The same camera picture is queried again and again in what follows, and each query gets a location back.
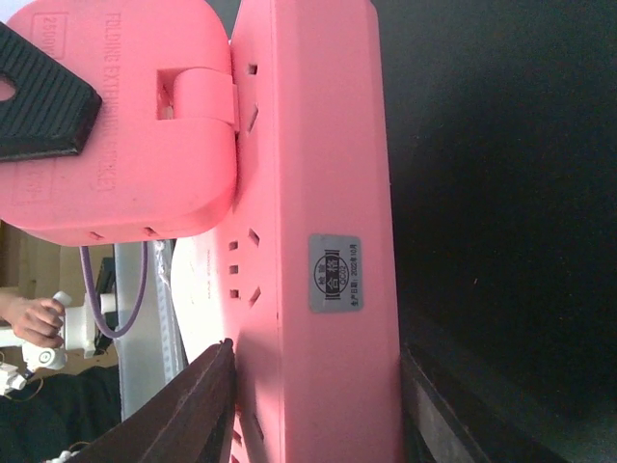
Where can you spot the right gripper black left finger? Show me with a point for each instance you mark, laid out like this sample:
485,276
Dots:
190,420

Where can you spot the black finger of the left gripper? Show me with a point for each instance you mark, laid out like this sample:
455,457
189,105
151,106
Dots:
52,112

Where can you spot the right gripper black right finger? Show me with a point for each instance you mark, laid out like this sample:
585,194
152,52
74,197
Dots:
455,424

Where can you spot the pink extension socket adapter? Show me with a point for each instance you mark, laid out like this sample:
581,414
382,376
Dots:
263,154

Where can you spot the operator bare hand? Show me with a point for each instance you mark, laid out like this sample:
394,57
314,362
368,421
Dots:
37,321

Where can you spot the white teleoperation handle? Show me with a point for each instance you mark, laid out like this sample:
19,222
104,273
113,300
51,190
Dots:
79,332

